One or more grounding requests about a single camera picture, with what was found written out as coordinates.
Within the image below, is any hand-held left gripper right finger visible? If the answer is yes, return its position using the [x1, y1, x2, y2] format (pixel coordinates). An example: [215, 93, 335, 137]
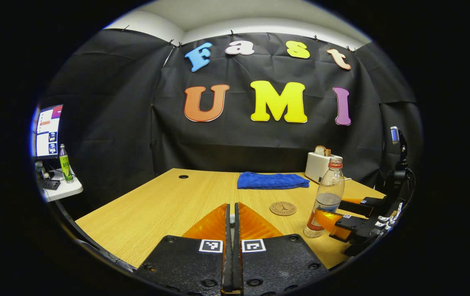
[235, 202, 329, 296]

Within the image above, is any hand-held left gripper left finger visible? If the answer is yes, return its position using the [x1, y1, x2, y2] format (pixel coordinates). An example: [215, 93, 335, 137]
[136, 203, 232, 296]

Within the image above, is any clear plastic water bottle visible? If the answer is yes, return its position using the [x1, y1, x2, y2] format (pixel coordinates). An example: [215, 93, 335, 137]
[304, 157, 345, 238]

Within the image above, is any round wooden coaster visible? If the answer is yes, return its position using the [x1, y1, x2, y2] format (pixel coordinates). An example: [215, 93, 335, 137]
[269, 201, 297, 216]

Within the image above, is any green drink bottle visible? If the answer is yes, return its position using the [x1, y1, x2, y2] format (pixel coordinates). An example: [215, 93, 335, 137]
[59, 143, 74, 184]

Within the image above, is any white toaster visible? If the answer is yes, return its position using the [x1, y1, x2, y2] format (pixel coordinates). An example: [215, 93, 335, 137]
[305, 151, 342, 184]

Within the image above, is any blue towel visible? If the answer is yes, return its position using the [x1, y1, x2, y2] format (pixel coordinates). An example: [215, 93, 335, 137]
[237, 172, 310, 190]

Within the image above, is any black backdrop cloth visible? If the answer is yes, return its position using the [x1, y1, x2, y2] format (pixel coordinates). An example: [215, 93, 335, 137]
[37, 29, 424, 218]

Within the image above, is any white side table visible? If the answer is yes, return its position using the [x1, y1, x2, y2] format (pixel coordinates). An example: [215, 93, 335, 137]
[35, 166, 84, 203]

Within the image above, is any computer monitor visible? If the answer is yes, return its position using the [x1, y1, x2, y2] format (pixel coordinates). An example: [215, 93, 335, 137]
[33, 104, 63, 160]

